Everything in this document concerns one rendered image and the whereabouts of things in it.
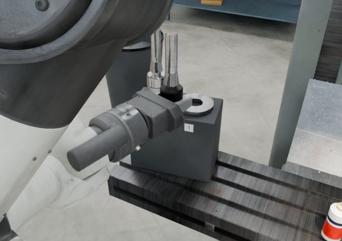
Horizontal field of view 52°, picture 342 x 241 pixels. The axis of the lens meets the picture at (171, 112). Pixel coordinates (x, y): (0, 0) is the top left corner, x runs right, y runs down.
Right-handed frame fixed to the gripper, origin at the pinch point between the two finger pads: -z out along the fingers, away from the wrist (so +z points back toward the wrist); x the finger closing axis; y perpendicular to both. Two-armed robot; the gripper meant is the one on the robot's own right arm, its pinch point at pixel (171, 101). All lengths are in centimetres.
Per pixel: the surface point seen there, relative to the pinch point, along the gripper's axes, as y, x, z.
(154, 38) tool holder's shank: -8.5, 11.7, -7.4
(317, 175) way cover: 33, -23, -38
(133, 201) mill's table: 33.8, 10.1, 3.8
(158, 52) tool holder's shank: -5.0, 11.3, -8.0
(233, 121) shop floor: 117, 72, -153
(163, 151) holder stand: 19.6, 6.8, -4.5
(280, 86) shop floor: 116, 71, -227
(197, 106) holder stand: 7.3, 1.7, -11.4
